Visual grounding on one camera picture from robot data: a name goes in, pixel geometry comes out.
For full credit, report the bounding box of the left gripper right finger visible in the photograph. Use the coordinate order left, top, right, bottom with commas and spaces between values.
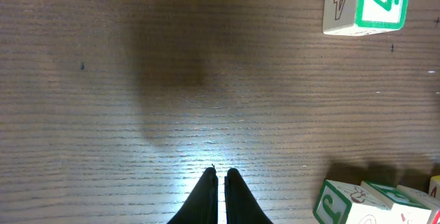
224, 168, 272, 224

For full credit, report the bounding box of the cream block with yellow side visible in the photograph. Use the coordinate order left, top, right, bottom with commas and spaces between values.
313, 179, 392, 224

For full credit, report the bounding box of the blue-edged number 3 block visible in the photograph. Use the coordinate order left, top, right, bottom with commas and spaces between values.
428, 175, 440, 199

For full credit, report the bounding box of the red U wooden block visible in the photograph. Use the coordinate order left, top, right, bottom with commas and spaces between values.
397, 185, 439, 224

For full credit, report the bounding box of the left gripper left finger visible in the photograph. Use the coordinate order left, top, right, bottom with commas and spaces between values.
168, 167, 218, 224

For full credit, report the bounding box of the cream wooden block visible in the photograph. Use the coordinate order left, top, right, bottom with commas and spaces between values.
361, 181, 432, 224

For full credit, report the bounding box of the green 4 wooden block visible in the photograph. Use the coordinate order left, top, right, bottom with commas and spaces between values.
322, 0, 409, 36

